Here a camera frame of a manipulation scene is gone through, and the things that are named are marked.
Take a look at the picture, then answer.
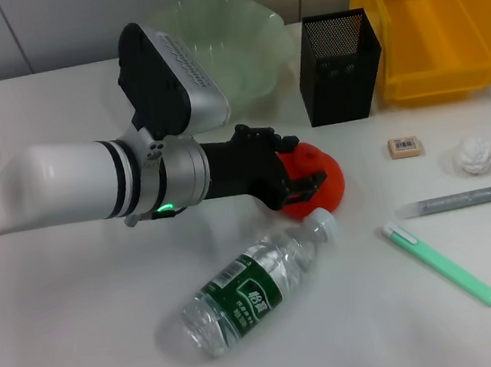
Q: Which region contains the small beige eraser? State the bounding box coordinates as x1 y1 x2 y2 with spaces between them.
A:
386 134 429 162

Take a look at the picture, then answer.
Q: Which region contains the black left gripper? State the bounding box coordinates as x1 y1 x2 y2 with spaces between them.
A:
195 113 331 220

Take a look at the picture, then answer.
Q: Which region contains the orange fruit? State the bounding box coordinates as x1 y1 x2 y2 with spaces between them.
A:
272 136 350 222

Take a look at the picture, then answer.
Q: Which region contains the mint green pen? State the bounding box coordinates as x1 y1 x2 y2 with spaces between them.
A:
381 208 491 321

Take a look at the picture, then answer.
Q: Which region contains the green glass fruit bowl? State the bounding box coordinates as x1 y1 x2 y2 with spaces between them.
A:
143 0 302 126

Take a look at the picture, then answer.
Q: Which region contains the black mesh pen holder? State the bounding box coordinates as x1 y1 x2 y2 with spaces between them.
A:
290 6 391 129

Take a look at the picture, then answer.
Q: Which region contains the silver marker pen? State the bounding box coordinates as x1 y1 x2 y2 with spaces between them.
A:
392 185 491 222

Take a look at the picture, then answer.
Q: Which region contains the clear plastic water bottle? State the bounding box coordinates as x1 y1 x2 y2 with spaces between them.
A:
168 206 356 365

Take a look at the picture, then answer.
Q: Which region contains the yellow plastic storage bin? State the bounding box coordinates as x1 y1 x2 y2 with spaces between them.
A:
347 0 491 114

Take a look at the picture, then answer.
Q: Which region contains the white paper ball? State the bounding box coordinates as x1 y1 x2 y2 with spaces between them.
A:
451 134 491 179

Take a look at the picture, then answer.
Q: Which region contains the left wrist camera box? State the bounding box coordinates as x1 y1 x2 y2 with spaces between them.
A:
110 11 234 145

